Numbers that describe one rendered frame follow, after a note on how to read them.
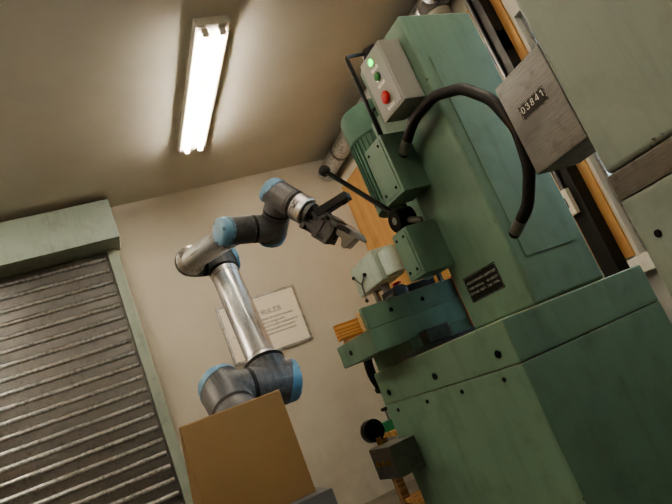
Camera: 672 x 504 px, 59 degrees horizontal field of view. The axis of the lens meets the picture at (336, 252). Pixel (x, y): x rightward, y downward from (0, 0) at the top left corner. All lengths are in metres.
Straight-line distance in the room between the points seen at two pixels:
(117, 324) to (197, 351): 0.59
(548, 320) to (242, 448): 0.99
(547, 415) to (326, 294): 3.71
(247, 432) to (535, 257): 0.99
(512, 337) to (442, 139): 0.47
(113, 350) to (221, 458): 2.71
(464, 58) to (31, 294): 3.69
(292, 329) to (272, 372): 2.58
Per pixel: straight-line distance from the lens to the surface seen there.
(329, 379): 4.65
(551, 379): 1.23
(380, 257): 3.89
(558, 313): 1.29
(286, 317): 4.63
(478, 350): 1.27
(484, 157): 1.35
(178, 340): 4.50
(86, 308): 4.53
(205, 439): 1.82
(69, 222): 4.48
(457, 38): 1.52
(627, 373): 1.37
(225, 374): 2.02
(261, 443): 1.85
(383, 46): 1.43
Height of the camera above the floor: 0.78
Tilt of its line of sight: 13 degrees up
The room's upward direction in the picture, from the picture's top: 22 degrees counter-clockwise
